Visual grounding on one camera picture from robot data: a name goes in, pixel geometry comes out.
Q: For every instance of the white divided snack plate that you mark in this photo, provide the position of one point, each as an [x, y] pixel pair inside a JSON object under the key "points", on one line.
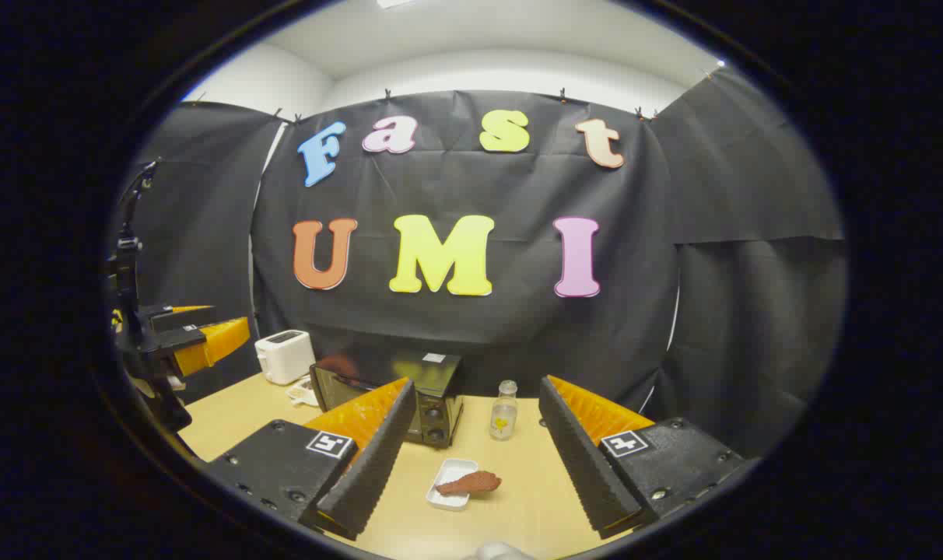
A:
{"points": [[304, 395]]}

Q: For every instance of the white toaster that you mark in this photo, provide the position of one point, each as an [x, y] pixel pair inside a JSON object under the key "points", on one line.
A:
{"points": [[283, 358]]}

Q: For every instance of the black electric oven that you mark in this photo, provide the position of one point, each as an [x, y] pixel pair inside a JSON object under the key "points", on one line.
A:
{"points": [[432, 377]]}

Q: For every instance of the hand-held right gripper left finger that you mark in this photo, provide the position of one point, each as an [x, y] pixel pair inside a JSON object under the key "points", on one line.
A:
{"points": [[378, 459]]}

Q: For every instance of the clear bottle yellow label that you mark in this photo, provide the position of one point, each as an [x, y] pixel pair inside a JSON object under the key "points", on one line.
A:
{"points": [[504, 416]]}

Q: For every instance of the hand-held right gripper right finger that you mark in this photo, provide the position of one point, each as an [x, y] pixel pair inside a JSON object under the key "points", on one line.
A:
{"points": [[576, 459]]}

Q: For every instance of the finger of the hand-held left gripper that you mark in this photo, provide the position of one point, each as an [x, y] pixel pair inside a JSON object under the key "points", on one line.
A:
{"points": [[180, 316], [211, 342]]}

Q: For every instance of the white rectangular dish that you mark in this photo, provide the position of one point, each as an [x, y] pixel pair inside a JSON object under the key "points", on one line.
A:
{"points": [[450, 502]]}

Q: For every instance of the brown meat piece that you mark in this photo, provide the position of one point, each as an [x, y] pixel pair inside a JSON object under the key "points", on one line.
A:
{"points": [[471, 483]]}

